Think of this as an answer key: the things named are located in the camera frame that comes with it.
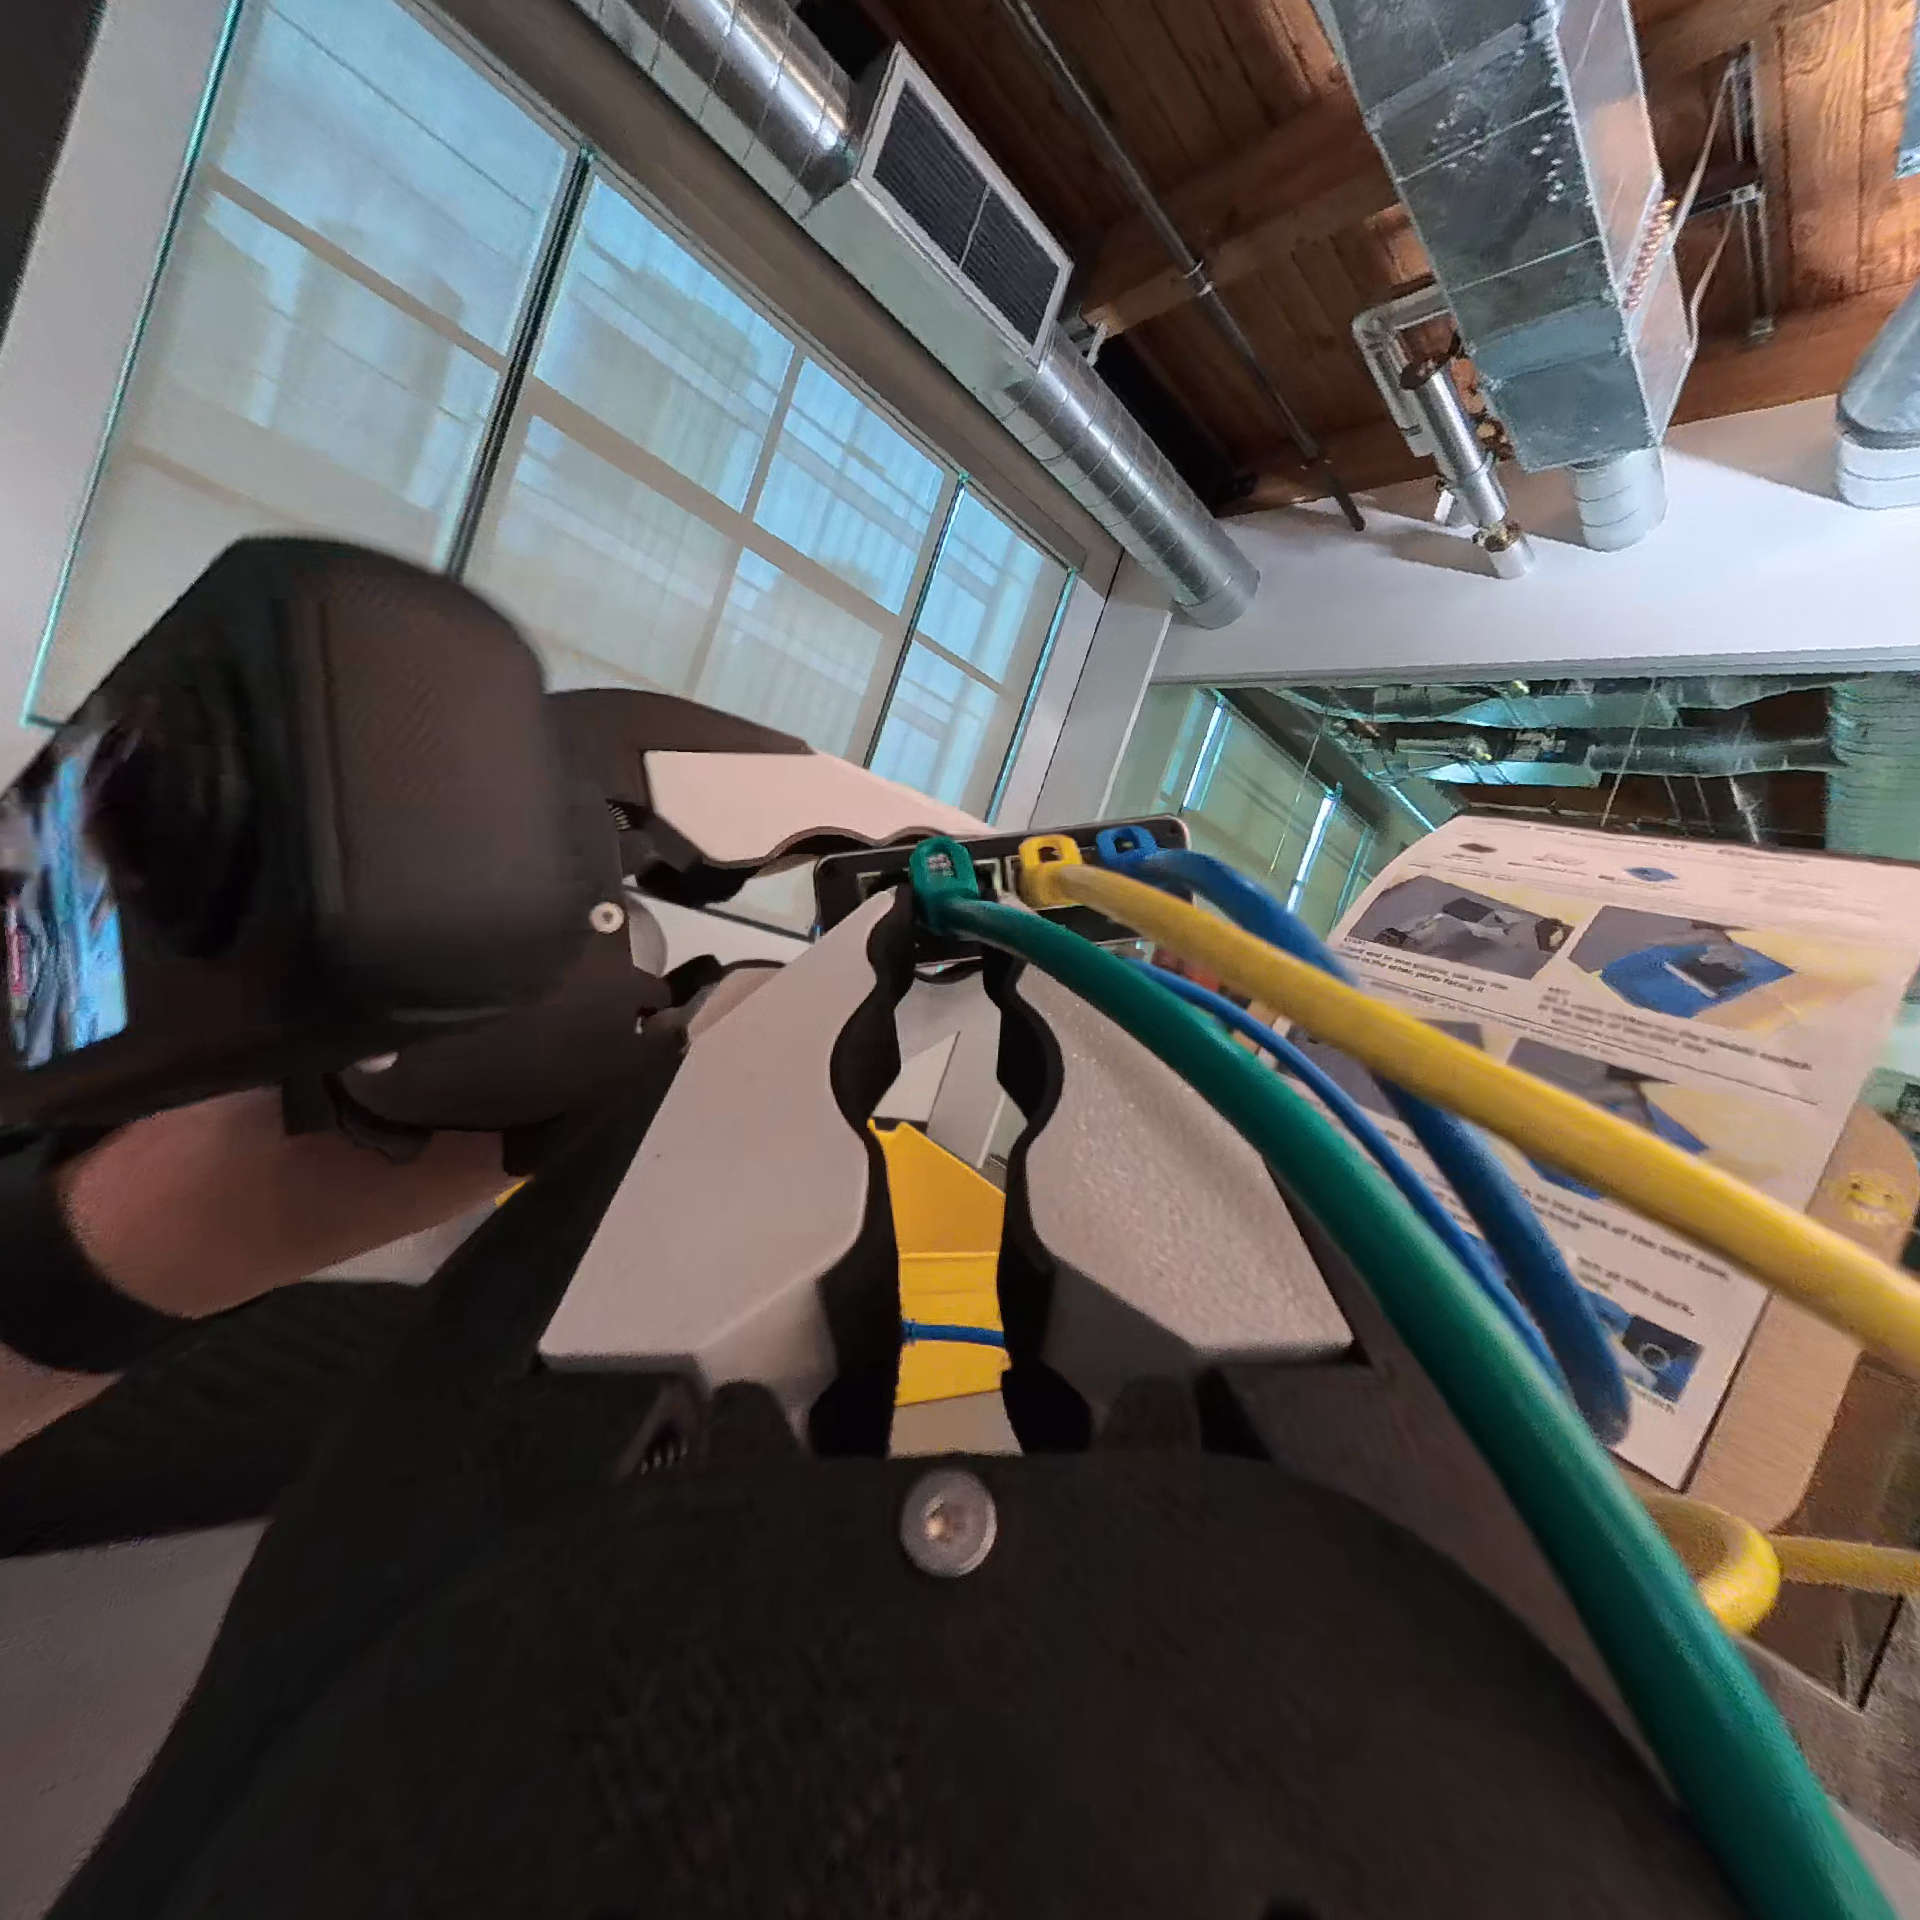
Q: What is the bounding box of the printed instruction sheet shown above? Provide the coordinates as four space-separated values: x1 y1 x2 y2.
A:
1289 814 1920 1487

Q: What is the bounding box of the green ethernet cable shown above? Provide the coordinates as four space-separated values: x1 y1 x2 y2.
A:
905 833 1899 1920

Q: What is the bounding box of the person's left hand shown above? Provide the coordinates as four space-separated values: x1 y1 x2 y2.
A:
59 1087 528 1359

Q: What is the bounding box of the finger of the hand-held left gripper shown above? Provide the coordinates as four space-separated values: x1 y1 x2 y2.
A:
643 748 994 902
621 891 864 1052

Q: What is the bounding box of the round silver spiral duct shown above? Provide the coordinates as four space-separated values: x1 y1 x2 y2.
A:
585 0 1261 632

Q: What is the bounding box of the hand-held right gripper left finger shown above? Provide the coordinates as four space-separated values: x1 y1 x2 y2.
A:
538 887 921 1461

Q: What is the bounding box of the black ethernet switch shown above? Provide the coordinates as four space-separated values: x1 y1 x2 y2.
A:
813 814 1193 968

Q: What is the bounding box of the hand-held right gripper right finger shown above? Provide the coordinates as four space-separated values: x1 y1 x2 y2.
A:
978 943 1369 1461

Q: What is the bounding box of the silver pipe with brass valve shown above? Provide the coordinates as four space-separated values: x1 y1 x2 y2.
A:
1354 293 1539 579

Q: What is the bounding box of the yellow plastic bin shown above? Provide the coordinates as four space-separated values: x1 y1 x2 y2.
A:
874 1118 1010 1412

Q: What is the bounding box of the rectangular silver insulated duct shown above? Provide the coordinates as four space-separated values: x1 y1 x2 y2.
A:
1317 0 1706 552

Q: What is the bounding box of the blue ethernet cable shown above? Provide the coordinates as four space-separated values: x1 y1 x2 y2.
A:
1096 822 1637 1449

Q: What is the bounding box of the yellow ethernet cable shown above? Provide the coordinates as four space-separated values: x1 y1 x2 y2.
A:
1018 833 1920 1636

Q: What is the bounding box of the white vent grille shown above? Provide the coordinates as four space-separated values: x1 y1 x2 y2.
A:
802 40 1078 368

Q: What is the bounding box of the silver duct with cone end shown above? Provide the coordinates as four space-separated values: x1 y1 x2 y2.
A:
1834 323 1920 512

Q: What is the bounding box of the large framed window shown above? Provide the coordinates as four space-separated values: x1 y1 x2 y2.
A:
22 0 1081 817

